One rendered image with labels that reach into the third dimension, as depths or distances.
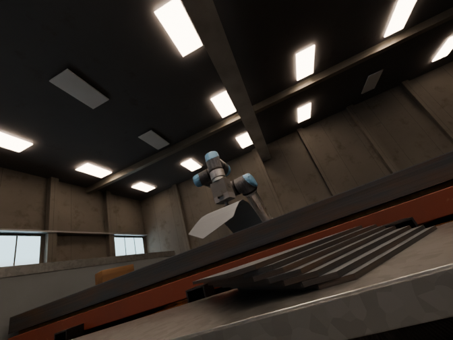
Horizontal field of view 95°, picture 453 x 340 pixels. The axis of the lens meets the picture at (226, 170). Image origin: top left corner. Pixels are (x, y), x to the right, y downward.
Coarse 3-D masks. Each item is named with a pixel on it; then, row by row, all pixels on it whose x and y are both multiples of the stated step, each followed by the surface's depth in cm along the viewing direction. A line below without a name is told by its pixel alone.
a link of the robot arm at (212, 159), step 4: (208, 152) 107; (212, 152) 107; (216, 152) 108; (208, 156) 106; (212, 156) 106; (216, 156) 106; (208, 160) 106; (212, 160) 105; (216, 160) 105; (220, 160) 109; (208, 164) 106; (212, 164) 104; (216, 164) 104; (220, 164) 106; (208, 168) 106; (212, 168) 103; (216, 168) 103; (220, 168) 104
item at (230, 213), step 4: (224, 212) 78; (228, 212) 76; (232, 212) 74; (216, 216) 79; (220, 216) 76; (224, 216) 74; (228, 216) 72; (232, 216) 70; (208, 220) 78; (212, 220) 76; (216, 220) 74; (220, 220) 72; (196, 224) 81; (200, 224) 78; (204, 224) 76; (208, 224) 74; (212, 224) 71; (192, 228) 78; (196, 228) 76; (200, 228) 73; (192, 232) 73
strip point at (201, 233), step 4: (224, 220) 70; (228, 220) 68; (216, 224) 69; (220, 224) 68; (204, 228) 71; (208, 228) 69; (212, 228) 68; (216, 228) 66; (196, 232) 71; (200, 232) 69; (204, 232) 67; (208, 232) 66; (196, 236) 67; (200, 236) 66; (204, 236) 64
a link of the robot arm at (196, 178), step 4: (200, 172) 119; (204, 172) 117; (196, 176) 119; (200, 176) 117; (204, 176) 116; (208, 176) 116; (196, 180) 118; (200, 180) 117; (204, 180) 117; (208, 180) 117; (196, 184) 118; (200, 184) 118; (204, 184) 120; (208, 184) 122; (232, 184) 149; (236, 192) 149
